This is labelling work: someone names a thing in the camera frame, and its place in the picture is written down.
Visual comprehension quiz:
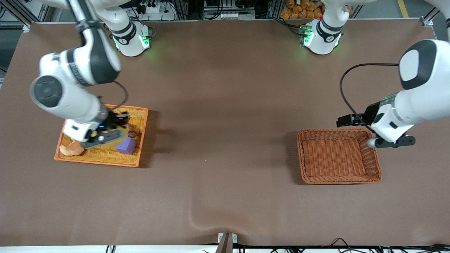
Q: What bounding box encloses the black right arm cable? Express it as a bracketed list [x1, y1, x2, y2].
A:
[102, 81, 129, 111]

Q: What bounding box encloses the metal camera mount clamp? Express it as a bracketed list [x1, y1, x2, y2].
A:
[215, 232, 238, 253]

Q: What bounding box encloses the brown table cloth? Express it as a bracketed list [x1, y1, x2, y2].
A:
[0, 19, 450, 246]

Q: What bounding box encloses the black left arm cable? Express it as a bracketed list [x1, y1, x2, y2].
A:
[339, 63, 400, 124]

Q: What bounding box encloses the black cables bundle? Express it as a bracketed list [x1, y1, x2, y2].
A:
[239, 238, 450, 253]

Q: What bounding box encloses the brown wicker basket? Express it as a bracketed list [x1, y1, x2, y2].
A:
[296, 129, 382, 185]

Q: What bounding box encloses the yellow clear tape roll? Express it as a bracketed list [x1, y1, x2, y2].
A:
[90, 129, 127, 150]

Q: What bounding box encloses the yellow woven tray orange rim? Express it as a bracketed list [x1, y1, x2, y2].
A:
[54, 104, 149, 168]

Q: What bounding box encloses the bag of orange bread rolls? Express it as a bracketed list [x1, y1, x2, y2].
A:
[280, 0, 353, 19]

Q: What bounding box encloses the white power strip with plugs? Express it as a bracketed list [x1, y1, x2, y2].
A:
[139, 0, 177, 21]

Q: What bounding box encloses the toy croissant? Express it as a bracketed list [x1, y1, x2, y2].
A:
[59, 141, 85, 157]

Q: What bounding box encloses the purple foam cube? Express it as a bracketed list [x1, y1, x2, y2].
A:
[115, 137, 137, 155]

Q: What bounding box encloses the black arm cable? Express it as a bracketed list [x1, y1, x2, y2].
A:
[339, 63, 400, 124]
[102, 81, 129, 111]

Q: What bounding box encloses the aluminium frame profile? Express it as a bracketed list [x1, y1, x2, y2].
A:
[420, 5, 443, 39]
[0, 0, 53, 33]

